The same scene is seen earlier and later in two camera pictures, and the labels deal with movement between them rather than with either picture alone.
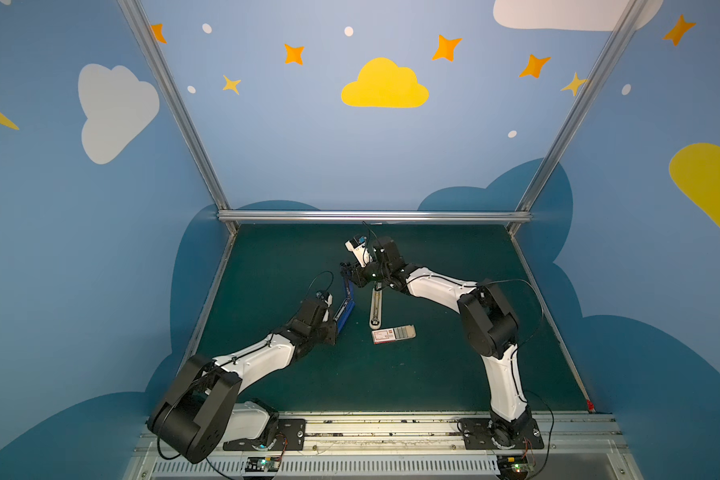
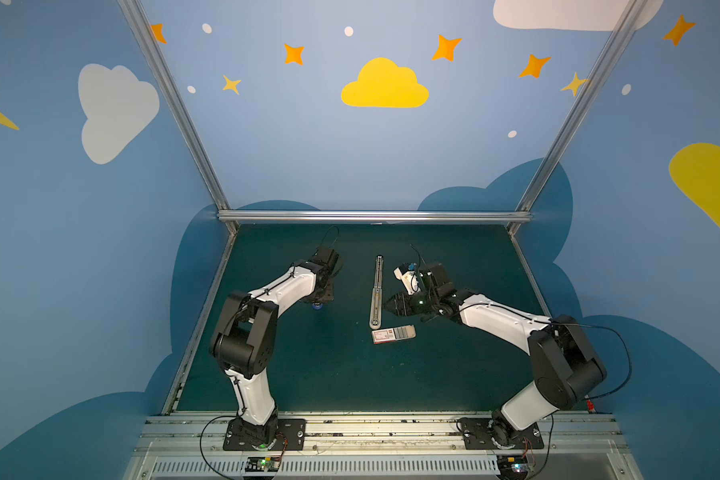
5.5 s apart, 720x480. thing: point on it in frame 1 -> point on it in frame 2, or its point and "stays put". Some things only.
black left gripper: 328,322 -> 322,287
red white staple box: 393,334 stays put
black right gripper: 374,271 -> 408,303
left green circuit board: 263,464 stays put
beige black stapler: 376,313 stays put
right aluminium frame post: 624,26 stays put
